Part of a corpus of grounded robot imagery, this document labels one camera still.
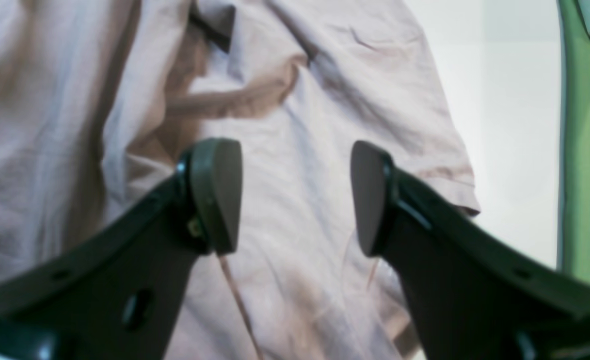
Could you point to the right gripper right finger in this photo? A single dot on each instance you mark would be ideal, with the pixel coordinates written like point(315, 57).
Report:
point(470, 296)

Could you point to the mauve pink t-shirt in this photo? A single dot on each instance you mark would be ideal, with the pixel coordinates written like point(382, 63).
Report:
point(98, 98)

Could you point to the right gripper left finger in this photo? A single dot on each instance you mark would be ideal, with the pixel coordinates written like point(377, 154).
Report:
point(117, 296)

